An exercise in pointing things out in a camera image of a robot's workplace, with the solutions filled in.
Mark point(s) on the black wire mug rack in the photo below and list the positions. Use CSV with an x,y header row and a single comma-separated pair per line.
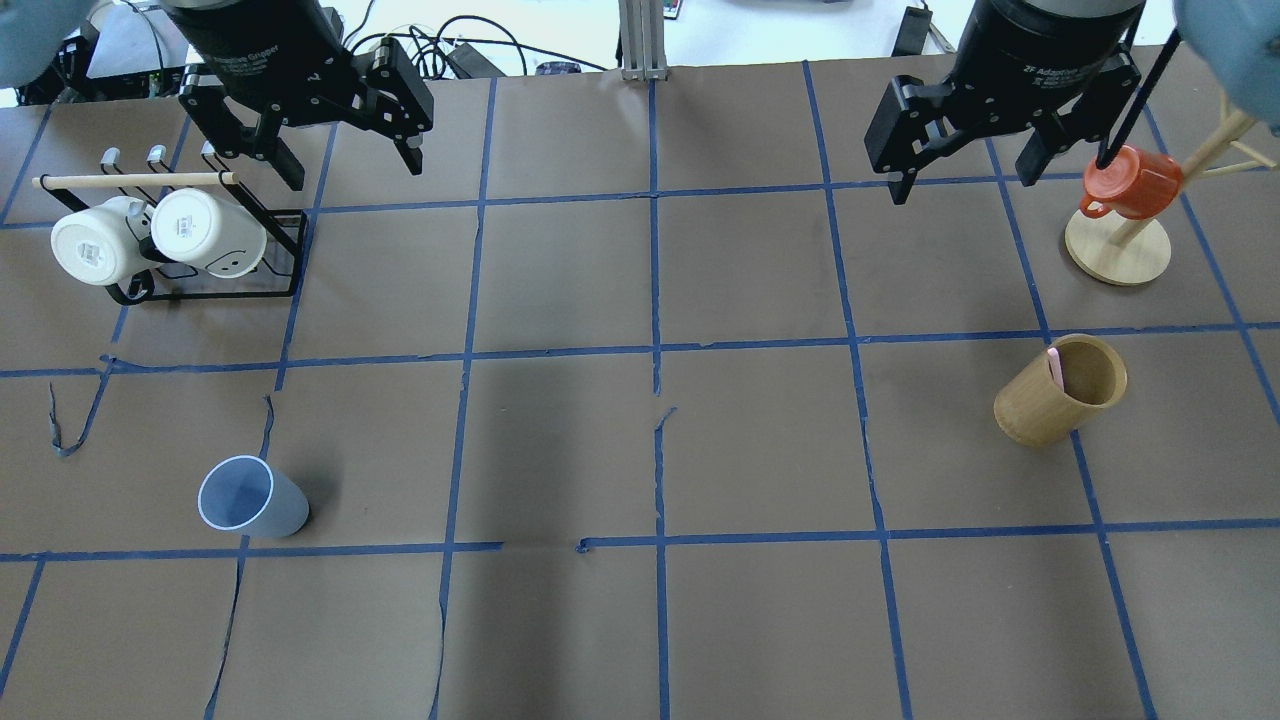
x,y
275,277

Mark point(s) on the white mug outer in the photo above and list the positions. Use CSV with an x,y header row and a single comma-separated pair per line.
x,y
103,245

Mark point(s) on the light blue plastic cup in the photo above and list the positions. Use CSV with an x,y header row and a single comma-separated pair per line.
x,y
244,495

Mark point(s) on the white mug with face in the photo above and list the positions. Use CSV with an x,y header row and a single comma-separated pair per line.
x,y
199,229

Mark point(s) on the pink chopstick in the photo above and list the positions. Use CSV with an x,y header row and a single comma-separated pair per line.
x,y
1054,362

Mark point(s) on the aluminium frame post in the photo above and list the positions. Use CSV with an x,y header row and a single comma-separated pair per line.
x,y
643,40

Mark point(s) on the bamboo cylinder holder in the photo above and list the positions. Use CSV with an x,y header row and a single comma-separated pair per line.
x,y
1032,411

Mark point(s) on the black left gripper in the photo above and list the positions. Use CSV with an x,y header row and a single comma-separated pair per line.
x,y
262,45

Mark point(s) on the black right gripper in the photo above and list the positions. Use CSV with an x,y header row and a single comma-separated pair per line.
x,y
1045,50

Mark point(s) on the wooden rack rod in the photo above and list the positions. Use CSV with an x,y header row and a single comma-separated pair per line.
x,y
140,180

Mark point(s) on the orange red mug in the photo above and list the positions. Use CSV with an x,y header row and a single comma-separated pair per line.
x,y
1137,185

